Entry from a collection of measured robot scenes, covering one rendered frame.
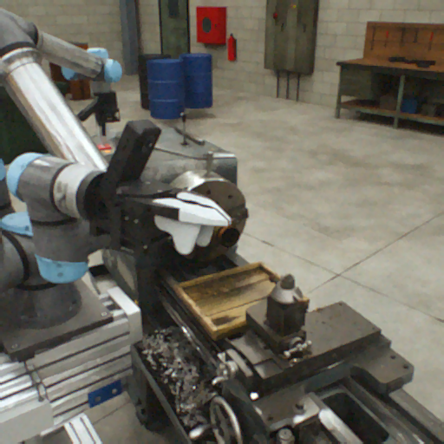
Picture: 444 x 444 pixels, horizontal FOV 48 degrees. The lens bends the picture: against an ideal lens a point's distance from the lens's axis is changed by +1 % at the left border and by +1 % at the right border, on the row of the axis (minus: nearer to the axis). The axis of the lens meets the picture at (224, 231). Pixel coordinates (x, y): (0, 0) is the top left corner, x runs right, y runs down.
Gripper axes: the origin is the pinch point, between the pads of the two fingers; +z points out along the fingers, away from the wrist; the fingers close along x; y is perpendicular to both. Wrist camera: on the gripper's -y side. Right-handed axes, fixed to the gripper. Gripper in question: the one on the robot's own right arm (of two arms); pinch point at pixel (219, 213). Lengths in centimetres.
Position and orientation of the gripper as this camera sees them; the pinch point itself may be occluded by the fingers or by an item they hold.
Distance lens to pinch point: 56.5
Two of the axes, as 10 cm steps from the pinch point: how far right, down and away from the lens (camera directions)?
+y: -0.8, 9.4, 3.3
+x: -5.5, 2.3, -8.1
